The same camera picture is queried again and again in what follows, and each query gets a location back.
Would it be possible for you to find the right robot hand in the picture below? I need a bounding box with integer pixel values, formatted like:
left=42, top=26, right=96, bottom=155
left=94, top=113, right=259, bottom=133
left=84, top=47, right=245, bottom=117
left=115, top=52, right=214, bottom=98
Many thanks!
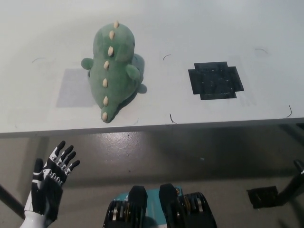
left=294, top=159, right=304, bottom=176

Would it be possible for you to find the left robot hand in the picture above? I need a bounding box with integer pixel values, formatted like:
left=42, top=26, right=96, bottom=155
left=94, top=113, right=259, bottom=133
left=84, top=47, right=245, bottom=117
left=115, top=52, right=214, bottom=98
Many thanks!
left=18, top=140, right=81, bottom=228

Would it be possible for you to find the green plush dinosaur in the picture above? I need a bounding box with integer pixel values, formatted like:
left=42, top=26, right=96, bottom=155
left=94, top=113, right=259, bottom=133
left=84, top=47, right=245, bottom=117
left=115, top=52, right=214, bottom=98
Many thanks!
left=81, top=21, right=148, bottom=124

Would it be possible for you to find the grey tape square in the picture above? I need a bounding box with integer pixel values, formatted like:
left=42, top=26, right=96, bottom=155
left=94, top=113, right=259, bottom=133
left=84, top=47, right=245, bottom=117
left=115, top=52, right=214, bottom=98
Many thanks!
left=56, top=68, right=95, bottom=108

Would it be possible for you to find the black tape cross patch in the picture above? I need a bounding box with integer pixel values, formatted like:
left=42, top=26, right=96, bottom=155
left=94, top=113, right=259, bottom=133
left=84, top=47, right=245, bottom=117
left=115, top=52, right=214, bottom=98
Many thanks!
left=188, top=61, right=245, bottom=101

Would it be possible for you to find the black and teal robot torso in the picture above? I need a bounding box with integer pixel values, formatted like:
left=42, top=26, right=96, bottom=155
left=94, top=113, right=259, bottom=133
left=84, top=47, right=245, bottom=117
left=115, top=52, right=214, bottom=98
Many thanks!
left=102, top=183, right=218, bottom=228

